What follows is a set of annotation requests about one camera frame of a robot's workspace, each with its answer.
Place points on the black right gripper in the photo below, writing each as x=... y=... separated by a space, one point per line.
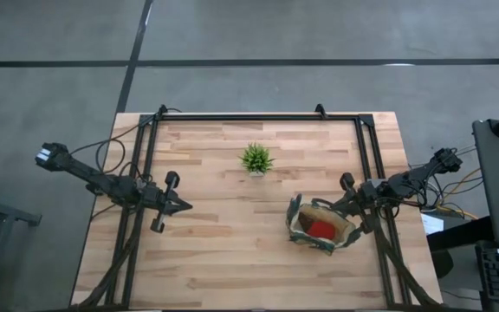
x=364 y=195

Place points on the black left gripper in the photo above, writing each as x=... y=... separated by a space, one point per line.
x=165 y=203

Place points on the patterned canvas gardening bag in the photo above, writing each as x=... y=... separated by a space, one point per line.
x=295 y=208

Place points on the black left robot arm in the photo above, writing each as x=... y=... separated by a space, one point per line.
x=102 y=180

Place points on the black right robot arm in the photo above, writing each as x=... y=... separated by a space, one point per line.
x=423 y=173

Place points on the white paper sheet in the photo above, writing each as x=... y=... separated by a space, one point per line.
x=431 y=224

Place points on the small green potted plant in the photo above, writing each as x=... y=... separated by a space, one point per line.
x=256 y=159

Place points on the black desk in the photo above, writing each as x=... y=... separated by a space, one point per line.
x=457 y=236

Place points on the grey metal stand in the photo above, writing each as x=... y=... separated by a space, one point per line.
x=15 y=214

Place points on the black aluminium frame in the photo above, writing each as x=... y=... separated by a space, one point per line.
x=254 y=117

